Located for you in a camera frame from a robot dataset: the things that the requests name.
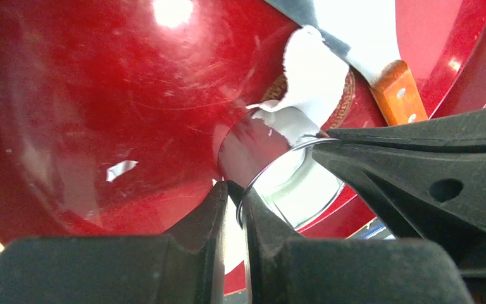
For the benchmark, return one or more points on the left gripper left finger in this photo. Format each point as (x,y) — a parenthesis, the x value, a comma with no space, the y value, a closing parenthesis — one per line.
(194,270)

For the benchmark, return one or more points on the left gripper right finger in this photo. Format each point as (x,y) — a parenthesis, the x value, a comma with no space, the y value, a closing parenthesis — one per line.
(265,235)

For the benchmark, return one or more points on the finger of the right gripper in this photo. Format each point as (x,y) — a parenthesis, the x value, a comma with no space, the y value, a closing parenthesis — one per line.
(462,133)
(428,193)

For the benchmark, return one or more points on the red round lacquer plate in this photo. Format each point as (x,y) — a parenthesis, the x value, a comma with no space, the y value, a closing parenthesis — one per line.
(117,118)

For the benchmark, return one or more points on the white dough lump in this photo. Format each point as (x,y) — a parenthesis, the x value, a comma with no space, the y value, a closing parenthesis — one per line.
(315,84)

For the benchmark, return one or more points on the metal scraper wooden handle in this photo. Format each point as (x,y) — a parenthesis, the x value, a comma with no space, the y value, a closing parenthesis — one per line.
(364,35)

